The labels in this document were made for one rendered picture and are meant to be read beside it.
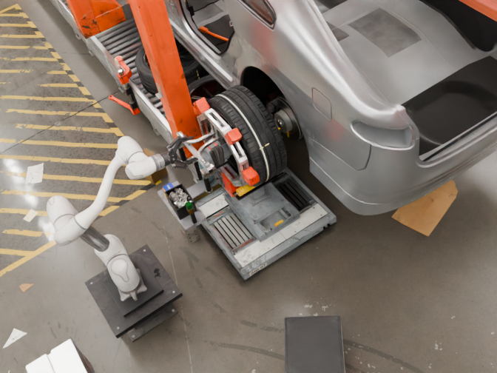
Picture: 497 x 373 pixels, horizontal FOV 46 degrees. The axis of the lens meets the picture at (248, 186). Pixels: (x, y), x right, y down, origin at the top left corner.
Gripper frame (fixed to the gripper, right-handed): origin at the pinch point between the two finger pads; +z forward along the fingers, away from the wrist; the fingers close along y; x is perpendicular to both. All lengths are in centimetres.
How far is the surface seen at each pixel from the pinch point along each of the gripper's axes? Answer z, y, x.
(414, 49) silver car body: 176, 11, -4
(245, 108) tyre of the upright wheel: 45.2, 7.0, 12.5
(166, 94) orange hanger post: 14, 16, 59
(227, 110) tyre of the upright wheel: 35.4, 7.5, 17.7
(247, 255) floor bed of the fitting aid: 36, -108, 28
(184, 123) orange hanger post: 27, -11, 68
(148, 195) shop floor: 9, -85, 132
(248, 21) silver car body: 57, 58, 12
